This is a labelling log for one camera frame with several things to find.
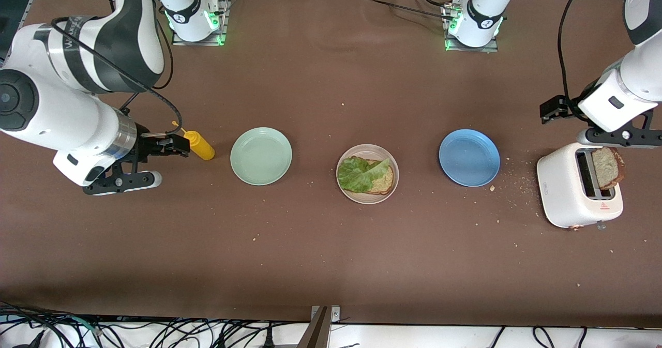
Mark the yellow squeeze sauce bottle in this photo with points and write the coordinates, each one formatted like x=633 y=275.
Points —
x=202 y=149

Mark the blue plate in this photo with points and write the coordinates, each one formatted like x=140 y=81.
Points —
x=469 y=157

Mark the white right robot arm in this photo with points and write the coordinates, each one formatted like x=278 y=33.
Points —
x=62 y=120

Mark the white toaster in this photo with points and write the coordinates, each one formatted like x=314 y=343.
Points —
x=561 y=193

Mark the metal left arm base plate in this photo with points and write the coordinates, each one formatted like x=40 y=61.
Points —
x=470 y=49

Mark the black power plug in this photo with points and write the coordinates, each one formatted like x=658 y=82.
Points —
x=269 y=340

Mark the pale green plate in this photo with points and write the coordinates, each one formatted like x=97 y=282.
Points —
x=261 y=156

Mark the beige plate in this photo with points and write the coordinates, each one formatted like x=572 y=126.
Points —
x=367 y=199

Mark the grey aluminium profile bracket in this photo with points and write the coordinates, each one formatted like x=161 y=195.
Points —
x=318 y=332

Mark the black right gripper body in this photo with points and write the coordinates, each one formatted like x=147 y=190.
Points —
x=150 y=145

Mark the bread slice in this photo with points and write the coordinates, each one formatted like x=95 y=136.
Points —
x=607 y=167
x=385 y=182

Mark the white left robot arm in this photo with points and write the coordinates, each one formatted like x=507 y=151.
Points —
x=641 y=74

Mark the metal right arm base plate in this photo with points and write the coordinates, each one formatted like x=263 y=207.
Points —
x=199 y=42

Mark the green lettuce leaf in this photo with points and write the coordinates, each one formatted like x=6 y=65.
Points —
x=357 y=175

